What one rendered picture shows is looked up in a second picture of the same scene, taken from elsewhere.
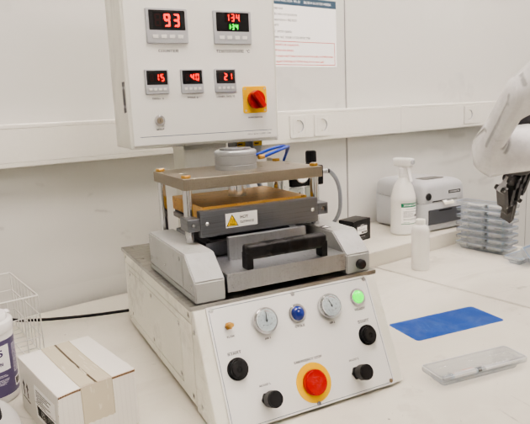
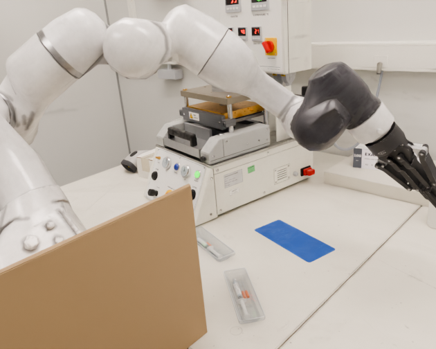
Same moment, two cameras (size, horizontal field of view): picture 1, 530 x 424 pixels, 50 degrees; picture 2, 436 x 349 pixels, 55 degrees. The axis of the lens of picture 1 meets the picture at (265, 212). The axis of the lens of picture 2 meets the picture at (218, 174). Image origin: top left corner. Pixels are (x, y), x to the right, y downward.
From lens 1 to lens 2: 1.59 m
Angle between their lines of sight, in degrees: 78
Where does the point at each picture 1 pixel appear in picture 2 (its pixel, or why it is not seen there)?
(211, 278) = (160, 136)
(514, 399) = not seen: hidden behind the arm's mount
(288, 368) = (165, 186)
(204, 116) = not seen: hidden behind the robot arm
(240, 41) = (262, 8)
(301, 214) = (214, 122)
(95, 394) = (144, 162)
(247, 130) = (267, 66)
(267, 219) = (202, 120)
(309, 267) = (186, 148)
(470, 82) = not seen: outside the picture
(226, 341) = (157, 163)
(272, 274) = (175, 145)
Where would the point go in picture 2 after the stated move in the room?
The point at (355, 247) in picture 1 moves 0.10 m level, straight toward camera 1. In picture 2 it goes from (207, 149) to (174, 152)
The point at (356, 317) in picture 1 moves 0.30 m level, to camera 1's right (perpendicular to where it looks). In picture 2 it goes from (193, 183) to (208, 228)
